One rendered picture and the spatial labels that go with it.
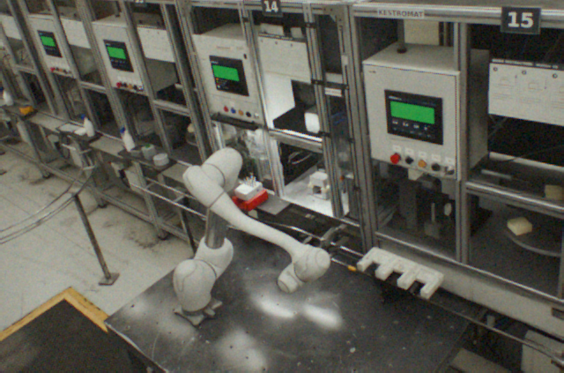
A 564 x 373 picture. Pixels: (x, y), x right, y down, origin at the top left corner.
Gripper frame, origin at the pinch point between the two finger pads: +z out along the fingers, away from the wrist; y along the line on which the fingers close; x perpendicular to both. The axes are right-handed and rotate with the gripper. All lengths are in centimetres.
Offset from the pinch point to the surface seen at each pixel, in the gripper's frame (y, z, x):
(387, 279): -18.2, 1.8, -22.1
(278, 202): -11, 16, 58
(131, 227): -103, 16, 254
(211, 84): 53, 19, 98
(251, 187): -1, 10, 70
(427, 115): 61, 17, -37
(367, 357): -34, -29, -31
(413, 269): -13.3, 9.5, -31.4
